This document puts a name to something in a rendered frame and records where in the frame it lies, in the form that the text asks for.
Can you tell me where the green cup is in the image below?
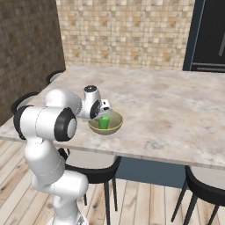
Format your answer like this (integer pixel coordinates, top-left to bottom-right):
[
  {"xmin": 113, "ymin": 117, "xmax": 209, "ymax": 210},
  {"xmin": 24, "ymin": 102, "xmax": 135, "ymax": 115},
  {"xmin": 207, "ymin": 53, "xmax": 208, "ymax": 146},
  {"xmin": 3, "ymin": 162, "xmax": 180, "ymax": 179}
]
[{"xmin": 98, "ymin": 114, "xmax": 112, "ymax": 130}]

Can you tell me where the dark blue table base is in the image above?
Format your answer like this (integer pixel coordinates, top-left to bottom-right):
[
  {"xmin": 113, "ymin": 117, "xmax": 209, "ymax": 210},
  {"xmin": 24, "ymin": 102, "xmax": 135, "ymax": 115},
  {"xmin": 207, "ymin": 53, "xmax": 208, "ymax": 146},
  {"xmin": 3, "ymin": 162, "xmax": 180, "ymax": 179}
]
[{"xmin": 114, "ymin": 156, "xmax": 189, "ymax": 189}]

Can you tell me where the black fridge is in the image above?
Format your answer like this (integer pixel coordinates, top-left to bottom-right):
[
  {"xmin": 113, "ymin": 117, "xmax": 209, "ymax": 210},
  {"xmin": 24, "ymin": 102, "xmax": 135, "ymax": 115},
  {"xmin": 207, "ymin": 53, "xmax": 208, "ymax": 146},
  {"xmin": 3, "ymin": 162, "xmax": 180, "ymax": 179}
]
[{"xmin": 191, "ymin": 0, "xmax": 225, "ymax": 73}]

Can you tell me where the black chair with grey seat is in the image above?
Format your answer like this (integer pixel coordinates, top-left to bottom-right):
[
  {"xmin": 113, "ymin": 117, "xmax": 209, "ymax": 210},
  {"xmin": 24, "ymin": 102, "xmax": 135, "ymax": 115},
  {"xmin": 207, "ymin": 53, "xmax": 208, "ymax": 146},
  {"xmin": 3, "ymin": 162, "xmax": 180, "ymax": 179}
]
[
  {"xmin": 10, "ymin": 91, "xmax": 40, "ymax": 116},
  {"xmin": 171, "ymin": 164, "xmax": 225, "ymax": 225},
  {"xmin": 57, "ymin": 147, "xmax": 122, "ymax": 225},
  {"xmin": 45, "ymin": 69, "xmax": 66, "ymax": 86}
]

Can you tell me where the dark blue cabinet panel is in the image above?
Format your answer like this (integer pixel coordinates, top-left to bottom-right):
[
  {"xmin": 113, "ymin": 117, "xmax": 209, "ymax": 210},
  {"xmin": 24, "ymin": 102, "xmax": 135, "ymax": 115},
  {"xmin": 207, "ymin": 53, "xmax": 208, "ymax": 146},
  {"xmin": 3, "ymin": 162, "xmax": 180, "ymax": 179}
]
[{"xmin": 182, "ymin": 0, "xmax": 207, "ymax": 72}]

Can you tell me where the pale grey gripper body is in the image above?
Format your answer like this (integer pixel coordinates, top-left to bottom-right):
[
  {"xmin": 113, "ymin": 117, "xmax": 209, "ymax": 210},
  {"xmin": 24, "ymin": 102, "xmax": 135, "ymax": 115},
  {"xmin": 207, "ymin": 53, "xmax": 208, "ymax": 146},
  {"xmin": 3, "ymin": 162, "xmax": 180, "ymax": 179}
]
[{"xmin": 93, "ymin": 106, "xmax": 114, "ymax": 120}]

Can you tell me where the olive beige bowl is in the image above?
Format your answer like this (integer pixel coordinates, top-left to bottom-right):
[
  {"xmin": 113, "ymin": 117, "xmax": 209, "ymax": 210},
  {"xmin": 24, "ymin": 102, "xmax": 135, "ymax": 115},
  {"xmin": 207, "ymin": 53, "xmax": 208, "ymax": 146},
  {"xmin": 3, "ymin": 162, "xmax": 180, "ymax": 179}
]
[{"xmin": 87, "ymin": 110, "xmax": 124, "ymax": 136}]

